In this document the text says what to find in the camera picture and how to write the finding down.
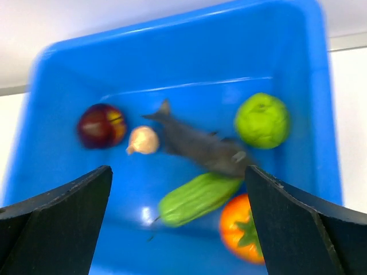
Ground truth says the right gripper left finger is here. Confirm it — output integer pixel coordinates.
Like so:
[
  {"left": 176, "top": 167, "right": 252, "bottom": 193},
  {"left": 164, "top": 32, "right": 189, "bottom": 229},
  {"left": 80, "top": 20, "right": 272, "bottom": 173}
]
[{"left": 1, "top": 166, "right": 112, "bottom": 274}]

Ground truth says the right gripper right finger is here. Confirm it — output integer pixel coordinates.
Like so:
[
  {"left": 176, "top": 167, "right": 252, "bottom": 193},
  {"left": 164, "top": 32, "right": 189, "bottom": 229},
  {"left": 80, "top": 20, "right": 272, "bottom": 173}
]
[{"left": 245, "top": 166, "right": 366, "bottom": 274}]

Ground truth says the red fake tomato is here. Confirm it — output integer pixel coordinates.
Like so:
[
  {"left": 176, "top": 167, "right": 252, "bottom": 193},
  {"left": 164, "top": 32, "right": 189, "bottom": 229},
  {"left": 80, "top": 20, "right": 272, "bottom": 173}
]
[{"left": 219, "top": 194, "right": 265, "bottom": 265}]

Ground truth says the dark purple fake plum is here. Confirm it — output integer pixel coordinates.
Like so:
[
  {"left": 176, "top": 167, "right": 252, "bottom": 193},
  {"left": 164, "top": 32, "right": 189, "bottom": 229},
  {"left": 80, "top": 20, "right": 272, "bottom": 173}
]
[{"left": 77, "top": 103, "right": 127, "bottom": 149}]

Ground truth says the light green fake lime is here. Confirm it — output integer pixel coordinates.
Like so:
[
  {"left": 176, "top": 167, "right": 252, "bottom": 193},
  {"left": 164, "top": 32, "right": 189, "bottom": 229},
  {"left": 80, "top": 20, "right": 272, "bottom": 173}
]
[{"left": 233, "top": 92, "right": 291, "bottom": 150}]

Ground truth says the fake garlic bulb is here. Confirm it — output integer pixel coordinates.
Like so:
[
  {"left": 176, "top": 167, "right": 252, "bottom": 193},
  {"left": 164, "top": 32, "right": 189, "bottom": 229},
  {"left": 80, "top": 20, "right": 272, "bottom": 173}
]
[{"left": 126, "top": 125, "right": 159, "bottom": 155}]

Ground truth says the dark fake eggplant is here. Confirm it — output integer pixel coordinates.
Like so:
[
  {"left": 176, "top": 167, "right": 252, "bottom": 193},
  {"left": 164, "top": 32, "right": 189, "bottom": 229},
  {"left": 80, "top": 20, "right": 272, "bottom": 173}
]
[{"left": 142, "top": 99, "right": 256, "bottom": 179}]

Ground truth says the blue plastic bin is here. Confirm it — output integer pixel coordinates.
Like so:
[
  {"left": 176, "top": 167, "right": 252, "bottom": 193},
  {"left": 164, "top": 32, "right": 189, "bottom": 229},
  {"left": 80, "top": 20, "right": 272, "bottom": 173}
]
[{"left": 4, "top": 1, "right": 342, "bottom": 274}]

